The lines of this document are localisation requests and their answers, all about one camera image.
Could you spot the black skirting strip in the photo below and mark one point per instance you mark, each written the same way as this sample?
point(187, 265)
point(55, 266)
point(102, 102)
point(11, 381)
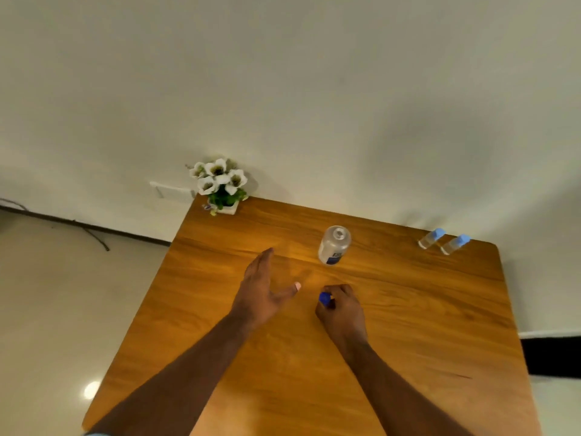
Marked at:
point(554, 356)

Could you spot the white wall box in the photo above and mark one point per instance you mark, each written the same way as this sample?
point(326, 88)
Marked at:
point(174, 189)

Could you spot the person's left forearm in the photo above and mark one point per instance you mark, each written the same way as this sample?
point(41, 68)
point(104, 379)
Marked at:
point(172, 385)

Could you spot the large clear solution bottle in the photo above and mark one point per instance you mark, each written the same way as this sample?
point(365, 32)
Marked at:
point(335, 247)

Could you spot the small clear bottle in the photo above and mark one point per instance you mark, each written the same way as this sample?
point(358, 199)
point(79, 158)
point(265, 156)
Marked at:
point(426, 242)
point(449, 247)

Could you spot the white potted flower plant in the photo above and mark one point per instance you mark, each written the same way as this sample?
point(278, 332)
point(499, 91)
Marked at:
point(222, 195)

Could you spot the dark blue bottle cap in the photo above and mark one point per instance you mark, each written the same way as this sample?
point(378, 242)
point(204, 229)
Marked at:
point(324, 298)

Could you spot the person's right hand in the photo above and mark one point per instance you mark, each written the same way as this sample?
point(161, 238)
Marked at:
point(345, 317)

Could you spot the person's right forearm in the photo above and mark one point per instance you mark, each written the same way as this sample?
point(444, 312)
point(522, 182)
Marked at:
point(399, 395)

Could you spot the person's left hand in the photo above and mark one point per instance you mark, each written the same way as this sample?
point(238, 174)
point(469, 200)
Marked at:
point(258, 295)

